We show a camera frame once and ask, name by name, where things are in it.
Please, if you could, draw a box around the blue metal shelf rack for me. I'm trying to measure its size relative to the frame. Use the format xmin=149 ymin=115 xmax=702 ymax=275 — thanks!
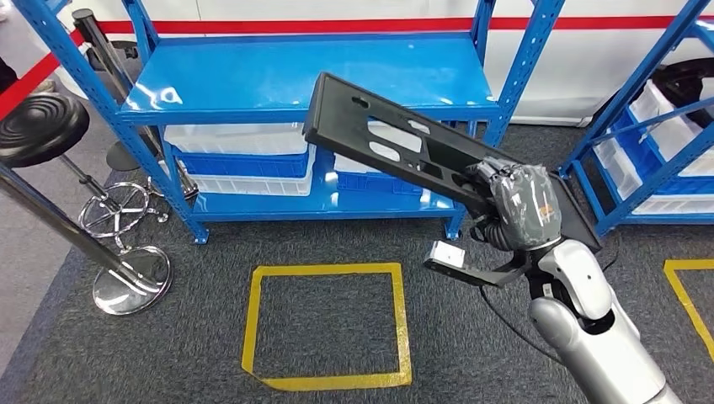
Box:
xmin=11 ymin=0 xmax=567 ymax=245

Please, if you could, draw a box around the black stool chrome base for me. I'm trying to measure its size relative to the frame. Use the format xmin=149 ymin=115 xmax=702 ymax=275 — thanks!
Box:
xmin=0 ymin=92 xmax=171 ymax=253

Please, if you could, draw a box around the black camera cable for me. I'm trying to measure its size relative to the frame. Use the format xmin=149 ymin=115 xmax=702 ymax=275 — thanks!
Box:
xmin=478 ymin=284 xmax=564 ymax=366

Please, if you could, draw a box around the black plastic frame part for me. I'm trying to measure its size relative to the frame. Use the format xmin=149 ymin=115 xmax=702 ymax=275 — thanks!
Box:
xmin=302 ymin=71 xmax=604 ymax=253

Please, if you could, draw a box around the chrome stanchion post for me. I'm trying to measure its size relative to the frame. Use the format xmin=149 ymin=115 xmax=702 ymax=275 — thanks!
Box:
xmin=0 ymin=162 xmax=173 ymax=316

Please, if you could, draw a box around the blue wheeled shelf rack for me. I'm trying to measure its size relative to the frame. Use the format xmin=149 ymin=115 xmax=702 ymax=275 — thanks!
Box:
xmin=557 ymin=0 xmax=714 ymax=238

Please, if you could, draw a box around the black camera bracket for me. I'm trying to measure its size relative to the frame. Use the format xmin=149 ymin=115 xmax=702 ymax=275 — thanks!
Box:
xmin=423 ymin=253 xmax=531 ymax=289

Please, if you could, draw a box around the red barrier belt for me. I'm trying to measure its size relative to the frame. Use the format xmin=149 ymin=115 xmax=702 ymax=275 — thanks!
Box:
xmin=0 ymin=30 xmax=85 ymax=121

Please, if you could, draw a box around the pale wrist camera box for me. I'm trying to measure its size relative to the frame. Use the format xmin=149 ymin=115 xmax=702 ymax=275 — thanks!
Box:
xmin=426 ymin=241 xmax=466 ymax=268

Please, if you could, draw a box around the white car red stripe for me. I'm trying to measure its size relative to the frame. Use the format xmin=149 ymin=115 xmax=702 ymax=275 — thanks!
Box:
xmin=56 ymin=0 xmax=714 ymax=128

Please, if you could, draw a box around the black-topped stanchion post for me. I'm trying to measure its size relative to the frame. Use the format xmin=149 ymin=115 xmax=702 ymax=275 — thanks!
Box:
xmin=71 ymin=8 xmax=200 ymax=202

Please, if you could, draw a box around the person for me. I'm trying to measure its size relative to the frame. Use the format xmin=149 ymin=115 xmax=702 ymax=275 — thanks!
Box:
xmin=0 ymin=56 xmax=57 ymax=96

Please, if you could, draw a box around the yellow floor tape square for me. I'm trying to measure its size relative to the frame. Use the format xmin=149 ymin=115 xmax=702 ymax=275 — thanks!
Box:
xmin=241 ymin=263 xmax=414 ymax=392
xmin=662 ymin=258 xmax=714 ymax=364

